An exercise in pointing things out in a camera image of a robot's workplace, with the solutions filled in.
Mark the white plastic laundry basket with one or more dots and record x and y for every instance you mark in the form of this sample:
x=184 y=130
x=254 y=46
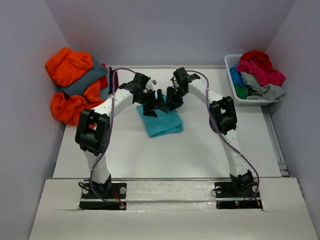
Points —
x=253 y=99

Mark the green garment in basket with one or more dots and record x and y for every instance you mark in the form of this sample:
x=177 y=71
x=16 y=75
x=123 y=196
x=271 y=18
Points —
x=241 y=92

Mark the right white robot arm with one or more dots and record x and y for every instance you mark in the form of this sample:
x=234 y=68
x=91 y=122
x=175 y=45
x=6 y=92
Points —
x=222 y=120

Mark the grey t shirt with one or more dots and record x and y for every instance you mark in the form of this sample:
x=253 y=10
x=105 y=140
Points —
x=269 y=92

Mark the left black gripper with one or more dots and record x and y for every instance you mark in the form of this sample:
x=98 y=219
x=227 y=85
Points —
x=149 y=110

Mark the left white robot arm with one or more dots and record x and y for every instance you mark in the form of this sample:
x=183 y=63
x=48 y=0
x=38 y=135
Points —
x=94 y=129

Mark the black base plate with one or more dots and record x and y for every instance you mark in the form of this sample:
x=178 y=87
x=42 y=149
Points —
x=114 y=200
x=227 y=199

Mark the red t shirt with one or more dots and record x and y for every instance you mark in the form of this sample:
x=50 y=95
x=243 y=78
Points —
x=260 y=58

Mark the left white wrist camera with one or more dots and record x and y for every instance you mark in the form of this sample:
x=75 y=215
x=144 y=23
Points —
x=152 y=84

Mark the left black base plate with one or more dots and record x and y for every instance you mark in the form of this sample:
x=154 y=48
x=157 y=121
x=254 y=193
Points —
x=114 y=200

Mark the orange t shirt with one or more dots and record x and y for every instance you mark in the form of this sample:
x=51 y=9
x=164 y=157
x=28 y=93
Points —
x=64 y=68

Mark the blue t shirt in basket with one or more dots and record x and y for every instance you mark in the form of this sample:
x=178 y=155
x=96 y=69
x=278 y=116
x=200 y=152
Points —
x=236 y=77

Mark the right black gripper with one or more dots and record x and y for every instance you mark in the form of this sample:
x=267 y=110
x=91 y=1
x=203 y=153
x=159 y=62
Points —
x=170 y=98

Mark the teal t shirt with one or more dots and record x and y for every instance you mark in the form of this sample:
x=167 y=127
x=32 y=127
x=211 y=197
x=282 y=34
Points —
x=163 y=124

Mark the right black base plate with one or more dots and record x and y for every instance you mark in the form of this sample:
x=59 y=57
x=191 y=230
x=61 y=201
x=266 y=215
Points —
x=227 y=199

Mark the magenta t shirt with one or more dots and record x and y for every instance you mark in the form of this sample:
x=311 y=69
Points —
x=263 y=77

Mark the dark red folded shirt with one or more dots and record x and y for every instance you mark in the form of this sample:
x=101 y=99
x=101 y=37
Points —
x=112 y=78

